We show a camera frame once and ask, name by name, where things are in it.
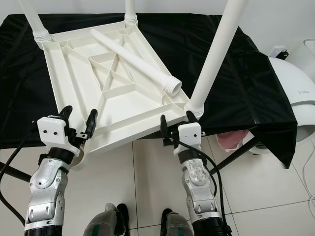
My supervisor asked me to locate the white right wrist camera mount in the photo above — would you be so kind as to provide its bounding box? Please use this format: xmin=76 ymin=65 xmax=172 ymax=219
xmin=174 ymin=122 xmax=203 ymax=156

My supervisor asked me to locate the white plastic table top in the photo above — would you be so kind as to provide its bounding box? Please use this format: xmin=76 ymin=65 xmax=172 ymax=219
xmin=41 ymin=23 xmax=203 ymax=159

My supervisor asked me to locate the grey robot right leg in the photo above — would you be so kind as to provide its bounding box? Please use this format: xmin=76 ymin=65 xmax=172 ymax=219
xmin=159 ymin=208 xmax=198 ymax=236

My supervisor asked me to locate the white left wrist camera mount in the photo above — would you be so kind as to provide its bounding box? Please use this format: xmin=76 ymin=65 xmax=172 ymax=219
xmin=36 ymin=116 xmax=80 ymax=161

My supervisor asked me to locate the black tablecloth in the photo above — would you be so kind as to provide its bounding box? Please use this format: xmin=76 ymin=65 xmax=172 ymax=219
xmin=0 ymin=13 xmax=298 ymax=170

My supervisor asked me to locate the white floor cable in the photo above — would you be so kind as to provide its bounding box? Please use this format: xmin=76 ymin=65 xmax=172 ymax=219
xmin=302 ymin=147 xmax=315 ymax=203

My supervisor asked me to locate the white round appliance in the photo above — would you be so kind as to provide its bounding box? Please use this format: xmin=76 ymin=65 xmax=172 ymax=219
xmin=251 ymin=57 xmax=315 ymax=154

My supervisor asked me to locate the white rounded plastic container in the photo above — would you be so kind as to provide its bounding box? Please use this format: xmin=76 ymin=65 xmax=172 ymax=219
xmin=290 ymin=38 xmax=315 ymax=70

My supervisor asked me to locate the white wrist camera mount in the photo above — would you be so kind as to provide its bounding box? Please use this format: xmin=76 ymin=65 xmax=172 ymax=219
xmin=36 ymin=116 xmax=80 ymax=161
xmin=174 ymin=122 xmax=203 ymax=156

